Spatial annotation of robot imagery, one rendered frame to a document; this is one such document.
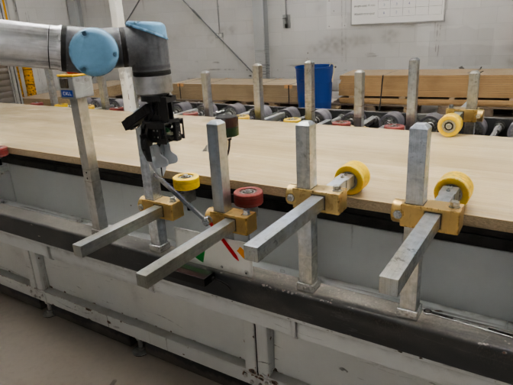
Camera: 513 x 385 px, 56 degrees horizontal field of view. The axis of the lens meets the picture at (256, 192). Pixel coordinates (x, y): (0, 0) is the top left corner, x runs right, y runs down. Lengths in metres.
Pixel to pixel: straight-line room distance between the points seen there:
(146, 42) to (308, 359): 1.11
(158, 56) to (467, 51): 7.23
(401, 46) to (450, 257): 7.12
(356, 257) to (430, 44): 6.99
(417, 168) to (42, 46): 0.76
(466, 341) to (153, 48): 0.93
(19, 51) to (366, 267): 0.99
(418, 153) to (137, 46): 0.66
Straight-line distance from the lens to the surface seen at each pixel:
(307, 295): 1.22
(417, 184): 1.02
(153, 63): 1.18
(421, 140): 0.99
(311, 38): 8.69
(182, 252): 1.10
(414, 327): 1.14
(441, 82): 6.94
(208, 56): 9.64
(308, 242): 1.16
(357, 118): 2.21
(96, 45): 1.03
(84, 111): 1.57
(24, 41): 1.05
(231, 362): 1.88
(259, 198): 1.28
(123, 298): 2.18
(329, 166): 1.53
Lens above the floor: 1.34
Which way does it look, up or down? 20 degrees down
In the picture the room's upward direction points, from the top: 3 degrees counter-clockwise
